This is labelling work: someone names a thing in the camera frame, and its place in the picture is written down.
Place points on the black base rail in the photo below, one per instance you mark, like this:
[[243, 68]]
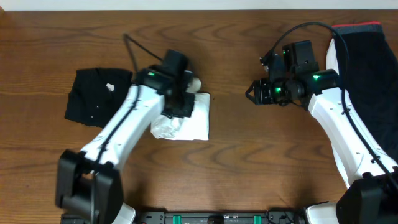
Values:
[[273, 216]]

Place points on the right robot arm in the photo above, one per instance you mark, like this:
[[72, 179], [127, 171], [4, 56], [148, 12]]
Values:
[[369, 173]]

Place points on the white garment under pile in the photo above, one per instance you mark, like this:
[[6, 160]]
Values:
[[331, 57]]

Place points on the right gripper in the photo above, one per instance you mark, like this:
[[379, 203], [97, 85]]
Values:
[[262, 91]]

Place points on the folded black shirt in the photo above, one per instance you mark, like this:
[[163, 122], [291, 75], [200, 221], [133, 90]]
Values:
[[97, 94]]

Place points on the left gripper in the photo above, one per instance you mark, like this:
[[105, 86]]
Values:
[[179, 107]]

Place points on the black garment with red trim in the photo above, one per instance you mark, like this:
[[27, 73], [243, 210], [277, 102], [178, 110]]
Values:
[[371, 80]]

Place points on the white robot-print t-shirt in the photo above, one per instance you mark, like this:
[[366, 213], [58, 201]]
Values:
[[196, 127]]

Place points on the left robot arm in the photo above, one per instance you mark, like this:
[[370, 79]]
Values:
[[89, 186]]

